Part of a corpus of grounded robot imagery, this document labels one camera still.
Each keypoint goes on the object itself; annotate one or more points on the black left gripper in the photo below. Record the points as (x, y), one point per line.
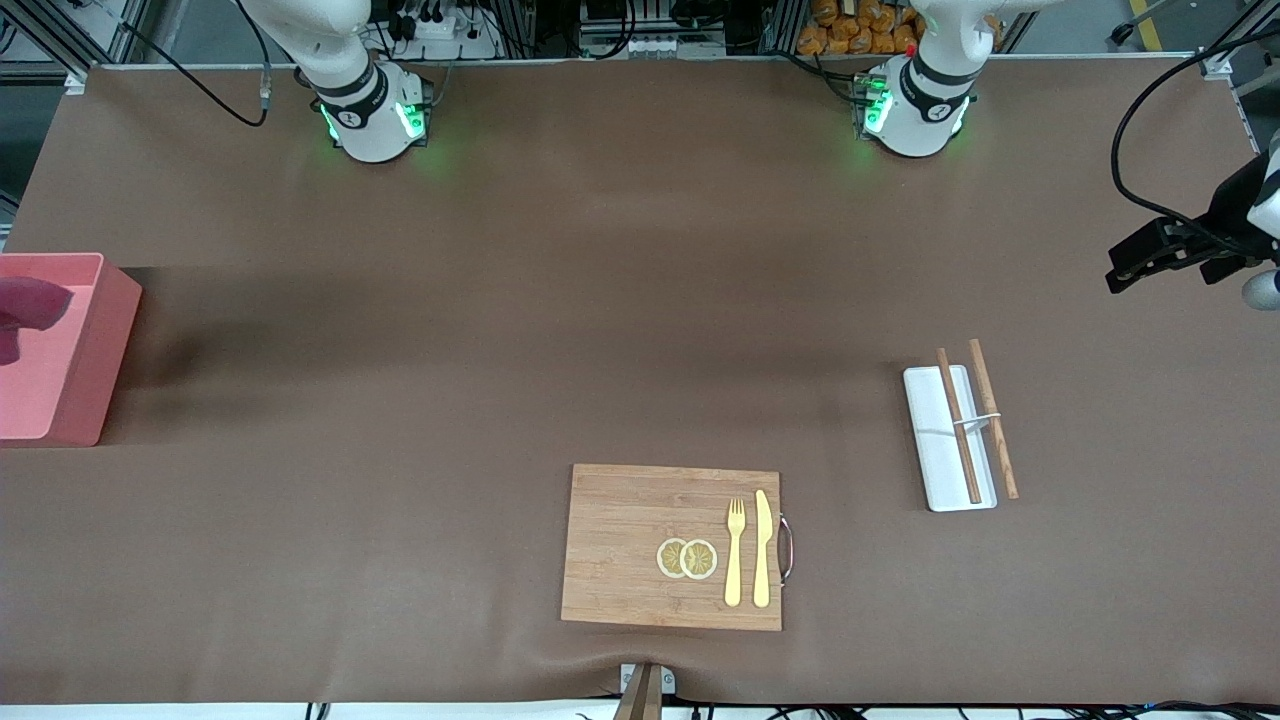
(1226, 213)

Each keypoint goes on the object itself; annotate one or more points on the red cloth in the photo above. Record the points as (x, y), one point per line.
(30, 305)

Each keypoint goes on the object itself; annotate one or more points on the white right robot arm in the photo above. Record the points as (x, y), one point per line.
(365, 110)

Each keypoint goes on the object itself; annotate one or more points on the white chopstick band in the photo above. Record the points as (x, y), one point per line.
(975, 420)

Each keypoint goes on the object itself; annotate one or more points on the white rectangular tray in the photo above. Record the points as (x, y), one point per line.
(930, 450)

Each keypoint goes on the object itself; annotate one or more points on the orange snack packs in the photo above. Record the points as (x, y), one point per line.
(850, 35)

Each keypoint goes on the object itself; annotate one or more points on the yellow plastic knife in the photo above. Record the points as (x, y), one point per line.
(762, 550)

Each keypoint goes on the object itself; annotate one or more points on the yellow plastic fork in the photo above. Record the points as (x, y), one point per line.
(735, 560)

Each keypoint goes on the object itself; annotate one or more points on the lemon slice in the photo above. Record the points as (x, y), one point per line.
(699, 559)

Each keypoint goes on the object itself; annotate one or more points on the bamboo cutting board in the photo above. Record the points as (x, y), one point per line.
(620, 540)

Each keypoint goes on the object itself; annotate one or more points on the brown table cover mat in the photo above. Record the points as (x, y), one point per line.
(500, 300)

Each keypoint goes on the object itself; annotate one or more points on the white power strip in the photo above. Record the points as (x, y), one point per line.
(440, 30)

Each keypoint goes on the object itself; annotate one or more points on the pink plastic bin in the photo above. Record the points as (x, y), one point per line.
(60, 390)

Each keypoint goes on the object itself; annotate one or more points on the aluminium frame post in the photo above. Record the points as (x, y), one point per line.
(72, 80)
(1215, 65)

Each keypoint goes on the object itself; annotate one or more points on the wooden camera bracket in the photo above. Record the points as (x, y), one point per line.
(640, 700)

